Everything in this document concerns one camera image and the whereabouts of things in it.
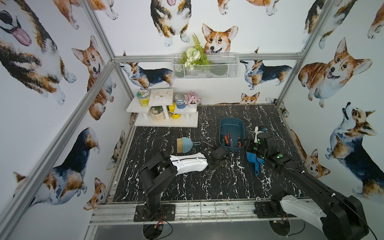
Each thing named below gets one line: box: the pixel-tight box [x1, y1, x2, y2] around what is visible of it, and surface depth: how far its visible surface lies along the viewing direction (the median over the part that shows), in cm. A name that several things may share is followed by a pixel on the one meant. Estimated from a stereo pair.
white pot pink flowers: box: [184, 90, 203, 110], surface depth 94 cm
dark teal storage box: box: [219, 117, 245, 151], surface depth 105 cm
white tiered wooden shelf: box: [126, 88, 199, 128], surface depth 110 cm
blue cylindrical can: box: [175, 93, 186, 110], surface depth 97 cm
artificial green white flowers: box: [179, 33, 210, 71], surface depth 82 cm
